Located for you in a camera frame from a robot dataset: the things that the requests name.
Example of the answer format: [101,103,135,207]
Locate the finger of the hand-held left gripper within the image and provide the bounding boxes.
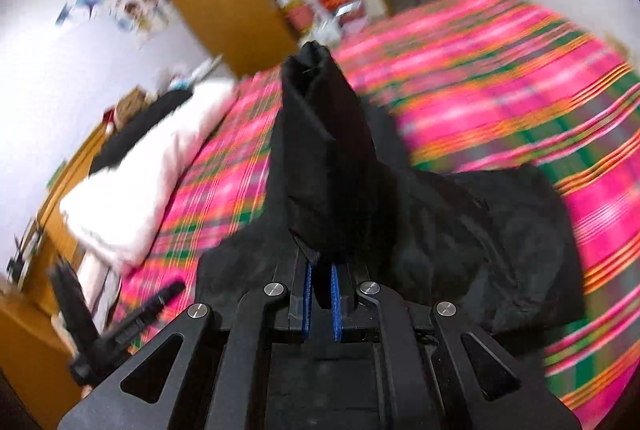
[112,281,187,343]
[48,257,98,353]

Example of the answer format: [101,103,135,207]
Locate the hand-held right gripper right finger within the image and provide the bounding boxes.
[327,261,584,430]

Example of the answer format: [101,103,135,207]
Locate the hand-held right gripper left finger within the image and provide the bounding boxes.
[57,255,316,430]

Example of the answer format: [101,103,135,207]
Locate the black padded jacket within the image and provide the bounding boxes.
[195,41,586,336]

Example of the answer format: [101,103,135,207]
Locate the wooden bedside cabinet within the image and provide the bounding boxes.
[0,277,85,417]

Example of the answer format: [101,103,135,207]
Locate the wooden headboard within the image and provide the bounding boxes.
[10,123,117,261]

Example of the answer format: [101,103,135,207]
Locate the white duvet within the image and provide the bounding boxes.
[59,80,238,268]

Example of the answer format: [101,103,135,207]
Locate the black cloth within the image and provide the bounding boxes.
[89,88,193,174]

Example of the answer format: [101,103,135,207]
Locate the brown furry item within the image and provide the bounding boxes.
[102,89,152,131]

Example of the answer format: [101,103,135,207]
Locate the pink plaid bed sheet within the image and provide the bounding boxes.
[107,0,640,426]

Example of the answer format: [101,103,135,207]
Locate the small red box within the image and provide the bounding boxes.
[285,3,316,34]

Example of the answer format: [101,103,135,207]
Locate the blue wall sticker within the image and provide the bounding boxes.
[55,0,107,27]

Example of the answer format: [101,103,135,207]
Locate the cartoon wall poster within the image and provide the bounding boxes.
[110,0,174,42]

